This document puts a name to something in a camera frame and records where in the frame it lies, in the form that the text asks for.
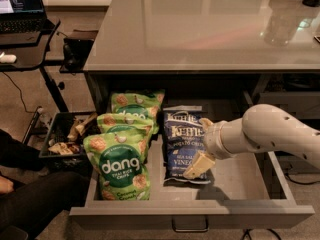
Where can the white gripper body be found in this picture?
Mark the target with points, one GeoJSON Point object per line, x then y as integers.
{"type": "Point", "coordinates": [212, 140]}

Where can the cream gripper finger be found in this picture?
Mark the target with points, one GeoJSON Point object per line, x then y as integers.
{"type": "Point", "coordinates": [201, 163]}
{"type": "Point", "coordinates": [206, 123]}

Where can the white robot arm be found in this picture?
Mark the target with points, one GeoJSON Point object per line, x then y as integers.
{"type": "Point", "coordinates": [263, 128]}

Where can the rear blue Kettle chip bag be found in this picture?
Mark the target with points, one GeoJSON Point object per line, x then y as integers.
{"type": "Point", "coordinates": [183, 113]}

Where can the blue kettle chip bag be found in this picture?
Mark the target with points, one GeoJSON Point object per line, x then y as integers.
{"type": "Point", "coordinates": [183, 140]}
{"type": "Point", "coordinates": [183, 113]}

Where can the front blue Kettle chip bag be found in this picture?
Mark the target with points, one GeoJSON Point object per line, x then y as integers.
{"type": "Point", "coordinates": [183, 140]}

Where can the open grey top drawer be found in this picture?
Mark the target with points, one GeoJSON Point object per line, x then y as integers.
{"type": "Point", "coordinates": [247, 191]}

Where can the rear green Dang chip bag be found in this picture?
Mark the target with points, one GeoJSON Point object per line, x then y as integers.
{"type": "Point", "coordinates": [144, 104]}

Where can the green dang chip bag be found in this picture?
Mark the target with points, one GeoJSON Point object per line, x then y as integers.
{"type": "Point", "coordinates": [119, 159]}
{"type": "Point", "coordinates": [114, 123]}
{"type": "Point", "coordinates": [144, 104]}

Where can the grey counter cabinet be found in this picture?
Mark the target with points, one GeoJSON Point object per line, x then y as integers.
{"type": "Point", "coordinates": [222, 54]}

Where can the front green Dang chip bag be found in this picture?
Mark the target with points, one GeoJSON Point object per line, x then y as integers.
{"type": "Point", "coordinates": [119, 159]}

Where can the middle green Dang chip bag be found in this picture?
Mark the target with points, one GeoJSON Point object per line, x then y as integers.
{"type": "Point", "coordinates": [114, 123]}

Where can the person's right hand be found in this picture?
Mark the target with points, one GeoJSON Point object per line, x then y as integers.
{"type": "Point", "coordinates": [6, 185]}

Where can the black bin of snacks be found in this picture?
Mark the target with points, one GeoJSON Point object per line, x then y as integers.
{"type": "Point", "coordinates": [65, 136]}

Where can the black box on floor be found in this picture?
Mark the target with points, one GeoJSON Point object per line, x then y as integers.
{"type": "Point", "coordinates": [76, 49]}

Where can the person's leg in black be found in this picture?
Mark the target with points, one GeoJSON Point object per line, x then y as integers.
{"type": "Point", "coordinates": [33, 206]}

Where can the black side desk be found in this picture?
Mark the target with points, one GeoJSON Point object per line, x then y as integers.
{"type": "Point", "coordinates": [34, 58]}

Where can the white computer mouse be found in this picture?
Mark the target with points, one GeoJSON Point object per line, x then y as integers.
{"type": "Point", "coordinates": [7, 58]}

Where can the black laptop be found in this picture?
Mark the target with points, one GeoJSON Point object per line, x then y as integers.
{"type": "Point", "coordinates": [21, 16]}

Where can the metal drawer handle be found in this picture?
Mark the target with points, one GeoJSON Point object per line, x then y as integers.
{"type": "Point", "coordinates": [190, 224]}

